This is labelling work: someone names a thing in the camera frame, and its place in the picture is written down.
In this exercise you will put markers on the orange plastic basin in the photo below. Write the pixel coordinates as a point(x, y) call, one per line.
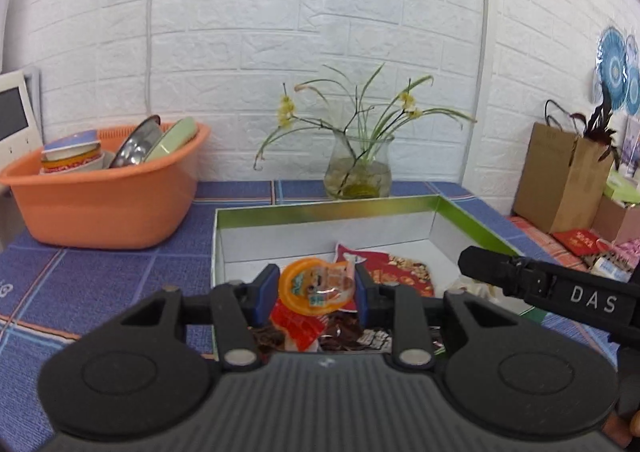
point(100, 207)

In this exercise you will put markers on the white snack packet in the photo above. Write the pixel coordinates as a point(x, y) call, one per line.
point(472, 289)

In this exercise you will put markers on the green tissue box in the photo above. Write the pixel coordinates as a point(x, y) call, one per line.
point(622, 189)

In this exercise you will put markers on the orange jelly cup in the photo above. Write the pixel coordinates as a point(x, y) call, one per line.
point(310, 292)

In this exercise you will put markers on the instant noodle bowl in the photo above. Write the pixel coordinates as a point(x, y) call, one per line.
point(70, 147)

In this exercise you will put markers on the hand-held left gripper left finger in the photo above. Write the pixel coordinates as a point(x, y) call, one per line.
point(265, 292)

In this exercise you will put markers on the dark-leaved plant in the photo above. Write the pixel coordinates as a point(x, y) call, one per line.
point(605, 132)

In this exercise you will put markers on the brown paper bag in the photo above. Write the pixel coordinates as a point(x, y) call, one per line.
point(555, 182)

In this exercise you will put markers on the small brown cardboard box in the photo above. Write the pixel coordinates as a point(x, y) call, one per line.
point(615, 222)

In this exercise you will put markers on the small white box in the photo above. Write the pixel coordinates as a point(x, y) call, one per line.
point(610, 269)

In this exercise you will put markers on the yellow-flowered orchid plant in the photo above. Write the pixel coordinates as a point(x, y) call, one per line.
point(285, 110)

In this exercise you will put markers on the white appliance with screen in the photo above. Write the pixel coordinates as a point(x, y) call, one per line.
point(15, 112)

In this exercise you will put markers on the small red snack packet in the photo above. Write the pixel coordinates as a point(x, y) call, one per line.
point(295, 329)

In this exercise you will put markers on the blue paper fan decoration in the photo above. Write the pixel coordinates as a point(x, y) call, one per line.
point(612, 67)

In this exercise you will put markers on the pale green plate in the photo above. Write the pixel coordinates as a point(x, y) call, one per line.
point(172, 140)

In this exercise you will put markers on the plaid cloth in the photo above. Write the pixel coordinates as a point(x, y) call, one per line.
point(540, 237)

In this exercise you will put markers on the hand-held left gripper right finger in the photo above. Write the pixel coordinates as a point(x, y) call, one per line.
point(362, 294)

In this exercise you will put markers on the dark red snack packet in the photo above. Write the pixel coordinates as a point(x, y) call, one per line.
point(345, 332)

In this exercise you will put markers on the blue patterned tablecloth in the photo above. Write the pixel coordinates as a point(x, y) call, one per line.
point(125, 277)

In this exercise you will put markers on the green cardboard box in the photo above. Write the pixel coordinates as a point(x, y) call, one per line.
point(325, 232)

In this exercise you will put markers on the steel bowl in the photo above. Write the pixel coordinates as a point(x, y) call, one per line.
point(135, 145)

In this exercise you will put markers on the glass vase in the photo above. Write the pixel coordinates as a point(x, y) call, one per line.
point(357, 177)

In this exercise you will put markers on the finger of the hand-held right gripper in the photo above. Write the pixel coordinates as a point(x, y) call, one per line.
point(500, 269)

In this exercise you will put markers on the red envelope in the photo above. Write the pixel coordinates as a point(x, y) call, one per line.
point(580, 239)

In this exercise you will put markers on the pink wrapped packet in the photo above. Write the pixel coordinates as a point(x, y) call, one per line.
point(627, 252)

